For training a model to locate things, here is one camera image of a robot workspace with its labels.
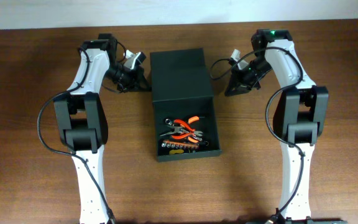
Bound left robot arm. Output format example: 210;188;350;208
53;34;152;223

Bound dark green hinged box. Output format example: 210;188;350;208
150;49;222;162

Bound orange black cutting pliers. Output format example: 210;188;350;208
170;131;203;143

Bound orange socket bit rail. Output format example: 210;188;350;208
161;140;200;151

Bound yellow black screwdriver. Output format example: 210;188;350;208
168;149;196;155

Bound orange black needle-nose pliers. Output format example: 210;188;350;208
160;116;202;136

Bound chrome ring wrench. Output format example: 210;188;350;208
160;116;209;149

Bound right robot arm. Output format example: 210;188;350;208
224;29;329;223

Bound black cable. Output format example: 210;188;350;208
37;46;117;224
209;46;306;224

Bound left black cable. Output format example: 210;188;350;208
37;46;117;224

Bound right black cable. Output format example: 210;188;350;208
209;46;306;224

